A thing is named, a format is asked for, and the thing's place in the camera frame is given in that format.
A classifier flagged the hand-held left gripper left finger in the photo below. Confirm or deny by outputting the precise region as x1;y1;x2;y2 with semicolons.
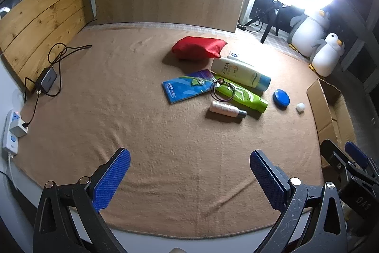
33;147;131;253

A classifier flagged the blue round lid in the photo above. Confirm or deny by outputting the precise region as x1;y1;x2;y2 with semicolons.
272;89;291;110

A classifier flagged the red pouch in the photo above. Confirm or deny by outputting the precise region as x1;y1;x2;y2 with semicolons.
172;36;228;60

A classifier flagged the grey power adapter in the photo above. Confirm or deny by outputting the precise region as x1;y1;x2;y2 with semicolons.
36;68;58;93

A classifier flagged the cardboard box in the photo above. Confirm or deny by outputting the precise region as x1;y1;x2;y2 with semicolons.
306;78;357;169

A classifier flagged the white cable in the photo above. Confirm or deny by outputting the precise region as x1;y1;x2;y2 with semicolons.
6;152;18;182

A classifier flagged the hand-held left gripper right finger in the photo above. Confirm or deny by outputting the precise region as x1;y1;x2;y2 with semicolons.
249;149;348;253

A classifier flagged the white power strip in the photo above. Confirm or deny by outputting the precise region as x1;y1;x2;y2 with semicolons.
2;111;21;156

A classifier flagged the black hair tie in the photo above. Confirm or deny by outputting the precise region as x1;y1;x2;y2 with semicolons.
211;79;236;101

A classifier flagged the white lotion bottle blue cap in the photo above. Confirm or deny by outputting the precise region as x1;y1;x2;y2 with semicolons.
210;57;272;92

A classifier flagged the white charger plug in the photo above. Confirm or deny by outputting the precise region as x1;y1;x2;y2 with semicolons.
9;120;29;138

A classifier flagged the blue packet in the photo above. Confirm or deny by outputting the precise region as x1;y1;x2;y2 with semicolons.
162;69;218;104

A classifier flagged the small penguin plush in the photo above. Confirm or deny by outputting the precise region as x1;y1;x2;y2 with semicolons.
309;33;345;77

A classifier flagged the brown blanket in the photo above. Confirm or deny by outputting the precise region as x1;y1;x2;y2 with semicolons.
13;22;356;240

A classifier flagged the large penguin plush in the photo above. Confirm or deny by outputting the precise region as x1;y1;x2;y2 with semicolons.
288;10;330;58

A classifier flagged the small white bottle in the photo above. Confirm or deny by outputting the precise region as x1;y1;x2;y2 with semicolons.
210;100;247;120

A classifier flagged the pine wooden board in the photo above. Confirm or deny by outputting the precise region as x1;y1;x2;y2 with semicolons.
0;0;87;92

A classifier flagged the black cable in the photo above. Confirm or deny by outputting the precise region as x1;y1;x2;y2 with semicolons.
47;44;92;71
22;77;61;127

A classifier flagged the green tube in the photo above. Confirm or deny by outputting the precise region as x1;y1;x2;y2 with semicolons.
213;74;268;114

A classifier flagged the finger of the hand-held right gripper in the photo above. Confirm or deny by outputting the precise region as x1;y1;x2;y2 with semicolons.
320;139;356;179
345;141;379;182

